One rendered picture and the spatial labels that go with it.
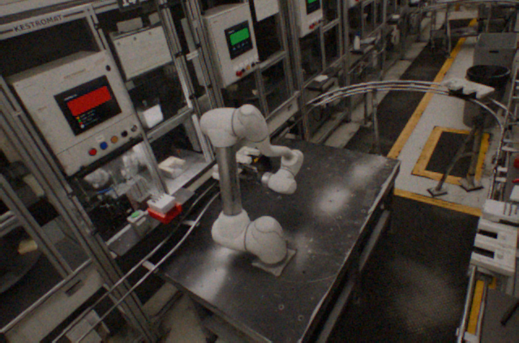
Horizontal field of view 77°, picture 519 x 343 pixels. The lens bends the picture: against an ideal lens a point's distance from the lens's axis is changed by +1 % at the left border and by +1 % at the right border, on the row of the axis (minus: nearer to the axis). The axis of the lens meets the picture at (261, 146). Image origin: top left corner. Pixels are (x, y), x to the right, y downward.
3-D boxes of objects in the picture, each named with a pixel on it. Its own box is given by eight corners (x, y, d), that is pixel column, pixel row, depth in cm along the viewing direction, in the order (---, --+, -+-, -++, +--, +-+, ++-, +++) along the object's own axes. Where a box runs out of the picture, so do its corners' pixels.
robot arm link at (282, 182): (271, 193, 200) (281, 176, 205) (293, 199, 191) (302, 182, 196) (265, 183, 192) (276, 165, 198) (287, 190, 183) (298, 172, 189)
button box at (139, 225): (141, 237, 175) (132, 221, 169) (132, 233, 180) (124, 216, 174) (152, 228, 180) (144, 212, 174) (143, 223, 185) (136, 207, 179)
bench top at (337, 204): (293, 361, 136) (292, 356, 134) (143, 263, 196) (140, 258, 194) (401, 164, 232) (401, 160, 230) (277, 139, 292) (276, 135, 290)
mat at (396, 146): (391, 168, 331) (391, 167, 330) (336, 156, 364) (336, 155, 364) (478, 17, 706) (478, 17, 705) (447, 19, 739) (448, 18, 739)
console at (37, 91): (71, 178, 150) (15, 84, 126) (45, 165, 166) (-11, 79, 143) (145, 134, 177) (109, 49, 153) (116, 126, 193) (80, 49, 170)
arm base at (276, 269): (300, 247, 180) (299, 241, 177) (278, 278, 166) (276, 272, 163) (273, 236, 190) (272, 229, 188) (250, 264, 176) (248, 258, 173)
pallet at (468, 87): (439, 92, 283) (440, 80, 278) (452, 87, 286) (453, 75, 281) (478, 105, 253) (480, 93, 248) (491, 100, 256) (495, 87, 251)
